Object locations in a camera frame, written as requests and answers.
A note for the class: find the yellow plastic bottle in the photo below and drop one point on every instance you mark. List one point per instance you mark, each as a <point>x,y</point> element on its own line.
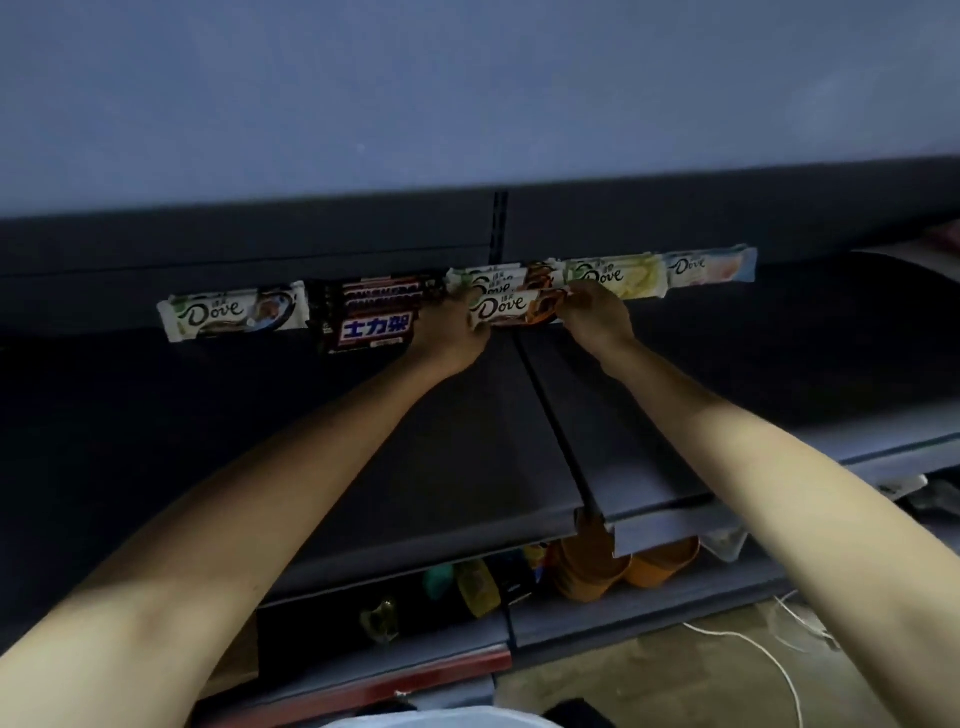
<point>478,589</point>

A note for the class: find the person's right hand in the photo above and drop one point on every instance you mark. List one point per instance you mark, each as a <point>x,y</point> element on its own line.
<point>604,326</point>

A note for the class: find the person's left forearm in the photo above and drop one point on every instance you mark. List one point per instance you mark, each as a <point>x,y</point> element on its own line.
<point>187,585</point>

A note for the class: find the dark blue carton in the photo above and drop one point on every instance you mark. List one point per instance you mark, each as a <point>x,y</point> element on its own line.
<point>514,577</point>

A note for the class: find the clear plastic container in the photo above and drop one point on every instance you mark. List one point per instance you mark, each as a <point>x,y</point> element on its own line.
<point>726,544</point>

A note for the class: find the Dove bar pink blue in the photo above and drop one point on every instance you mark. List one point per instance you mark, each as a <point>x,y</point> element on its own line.
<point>709,266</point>

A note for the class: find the Dove bar blue white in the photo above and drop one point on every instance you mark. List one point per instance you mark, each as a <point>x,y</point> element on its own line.
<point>225,311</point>

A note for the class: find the person's left hand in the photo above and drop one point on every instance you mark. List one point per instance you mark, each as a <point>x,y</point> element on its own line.
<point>454,337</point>

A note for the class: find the person's right forearm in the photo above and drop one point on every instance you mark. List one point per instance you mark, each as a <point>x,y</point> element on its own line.
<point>810,495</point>

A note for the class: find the person's black trousers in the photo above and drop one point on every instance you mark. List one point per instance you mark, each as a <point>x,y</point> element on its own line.
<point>581,714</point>

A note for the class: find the orange plastic tub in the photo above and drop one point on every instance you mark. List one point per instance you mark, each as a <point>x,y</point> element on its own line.
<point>660,566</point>
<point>589,570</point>

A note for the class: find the orange blue detergent bag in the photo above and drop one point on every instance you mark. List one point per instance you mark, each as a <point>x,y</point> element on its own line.
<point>535,561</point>

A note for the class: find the Dove bar yellow green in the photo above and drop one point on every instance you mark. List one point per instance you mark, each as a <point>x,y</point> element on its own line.
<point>622,276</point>

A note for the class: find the teal plastic bottle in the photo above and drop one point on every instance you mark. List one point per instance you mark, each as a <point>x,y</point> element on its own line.
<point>439,581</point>

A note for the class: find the dark grey metal shelf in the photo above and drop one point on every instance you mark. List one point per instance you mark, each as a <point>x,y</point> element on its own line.
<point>150,390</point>

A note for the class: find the white plastic pouch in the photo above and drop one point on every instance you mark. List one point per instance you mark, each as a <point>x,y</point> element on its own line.
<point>900,487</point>

